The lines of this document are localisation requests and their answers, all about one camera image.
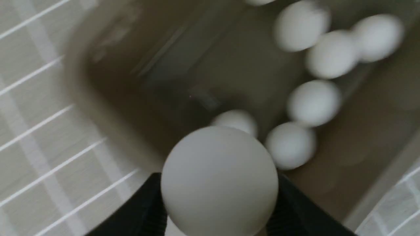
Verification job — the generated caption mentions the olive green plastic bin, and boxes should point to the olive green plastic bin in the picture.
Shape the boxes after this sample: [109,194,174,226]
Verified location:
[64,0,419,231]

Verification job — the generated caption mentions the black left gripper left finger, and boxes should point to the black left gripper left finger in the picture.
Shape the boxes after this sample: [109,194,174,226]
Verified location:
[87,173,168,236]

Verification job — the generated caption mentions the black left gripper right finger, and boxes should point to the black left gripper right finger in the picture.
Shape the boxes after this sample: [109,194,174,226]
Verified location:
[266,173,355,236]

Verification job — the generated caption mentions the printed white ping-pong ball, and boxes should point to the printed white ping-pong ball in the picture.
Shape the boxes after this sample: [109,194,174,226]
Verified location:
[286,80,342,127]
[265,122,317,170]

